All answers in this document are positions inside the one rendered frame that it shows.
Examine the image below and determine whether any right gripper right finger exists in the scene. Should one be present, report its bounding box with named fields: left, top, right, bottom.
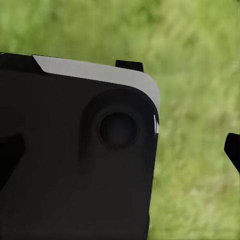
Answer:
left=224, top=133, right=240, bottom=173

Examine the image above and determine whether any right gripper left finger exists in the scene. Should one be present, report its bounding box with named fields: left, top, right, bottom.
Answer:
left=0, top=133, right=26, bottom=193

